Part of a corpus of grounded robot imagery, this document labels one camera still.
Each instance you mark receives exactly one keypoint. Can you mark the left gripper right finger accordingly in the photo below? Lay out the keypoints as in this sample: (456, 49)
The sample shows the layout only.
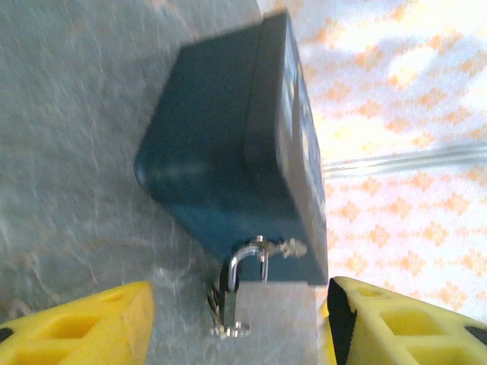
(403, 327)

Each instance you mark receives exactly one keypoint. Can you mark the silver box latch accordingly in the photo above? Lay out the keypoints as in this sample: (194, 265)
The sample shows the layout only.
(285, 246)

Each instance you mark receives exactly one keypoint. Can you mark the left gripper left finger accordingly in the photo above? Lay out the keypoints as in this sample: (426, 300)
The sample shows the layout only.
(76, 327)

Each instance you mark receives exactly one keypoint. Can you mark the silver padlock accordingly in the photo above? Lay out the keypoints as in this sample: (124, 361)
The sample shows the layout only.
(274, 323)

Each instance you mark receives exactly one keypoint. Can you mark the blue starry print box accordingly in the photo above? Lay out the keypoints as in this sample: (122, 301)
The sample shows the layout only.
(213, 152)

